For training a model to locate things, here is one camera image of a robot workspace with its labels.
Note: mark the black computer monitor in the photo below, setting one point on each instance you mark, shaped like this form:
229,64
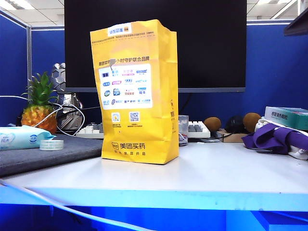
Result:
204,48

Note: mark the purple cloth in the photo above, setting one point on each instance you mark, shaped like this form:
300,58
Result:
269,138

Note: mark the grey fabric pad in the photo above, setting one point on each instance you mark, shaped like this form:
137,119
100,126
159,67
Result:
60,156

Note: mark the silver partition post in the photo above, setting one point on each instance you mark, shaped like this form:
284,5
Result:
29,60

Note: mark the silver robot figurine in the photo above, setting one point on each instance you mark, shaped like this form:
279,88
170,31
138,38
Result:
59,77

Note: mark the brown cardboard box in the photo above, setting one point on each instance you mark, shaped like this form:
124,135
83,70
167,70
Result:
234,137

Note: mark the clear tape roll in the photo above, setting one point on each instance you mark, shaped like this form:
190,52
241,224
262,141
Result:
51,145

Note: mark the toy pineapple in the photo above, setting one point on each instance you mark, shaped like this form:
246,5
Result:
39,115

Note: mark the black computer mouse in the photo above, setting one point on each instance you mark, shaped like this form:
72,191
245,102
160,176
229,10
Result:
234,124

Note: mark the yellow paper bag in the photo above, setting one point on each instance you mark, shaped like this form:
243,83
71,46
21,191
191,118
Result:
134,130

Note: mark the blue wet wipes pack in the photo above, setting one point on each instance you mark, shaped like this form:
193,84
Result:
19,138

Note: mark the teal medicine box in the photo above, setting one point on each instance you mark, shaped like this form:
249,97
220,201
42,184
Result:
286,116

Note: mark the white grey keyboard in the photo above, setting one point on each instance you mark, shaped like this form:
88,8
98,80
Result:
199,127

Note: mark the brown kiwi fruit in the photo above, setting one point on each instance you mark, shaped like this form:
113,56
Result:
251,121
212,124

